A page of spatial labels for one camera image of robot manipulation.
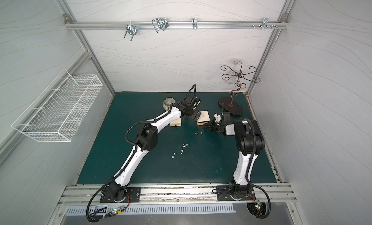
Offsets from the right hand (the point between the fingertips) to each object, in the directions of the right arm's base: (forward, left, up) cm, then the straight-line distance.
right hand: (203, 123), depth 100 cm
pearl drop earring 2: (-23, +19, -2) cm, 29 cm away
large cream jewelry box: (+4, 0, +2) cm, 4 cm away
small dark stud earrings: (-8, +5, -1) cm, 9 cm away
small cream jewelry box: (-2, +18, +3) cm, 19 cm away
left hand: (+7, +6, +3) cm, 10 cm away
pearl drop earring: (-17, +13, -1) cm, 21 cm away
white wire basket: (-19, +72, +32) cm, 81 cm away
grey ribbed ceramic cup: (+13, +27, +6) cm, 31 cm away
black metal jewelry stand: (+21, -18, -1) cm, 27 cm away
